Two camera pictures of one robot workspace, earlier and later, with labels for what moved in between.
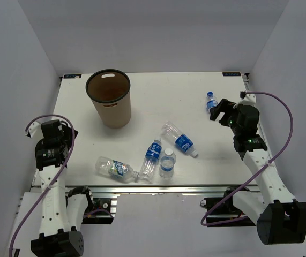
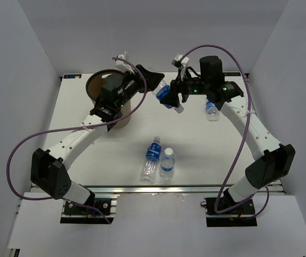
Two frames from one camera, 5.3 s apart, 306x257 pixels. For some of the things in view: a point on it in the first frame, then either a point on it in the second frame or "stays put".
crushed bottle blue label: x=153 y=153 stays put
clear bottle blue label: x=182 y=141 -> x=162 y=91
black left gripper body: x=67 y=138 -> x=132 y=84
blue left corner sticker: x=74 y=76 stays put
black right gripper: x=222 y=107 -> x=172 y=99
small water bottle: x=166 y=166 stays put
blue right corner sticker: x=231 y=74 stays put
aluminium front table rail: x=159 y=190 stays put
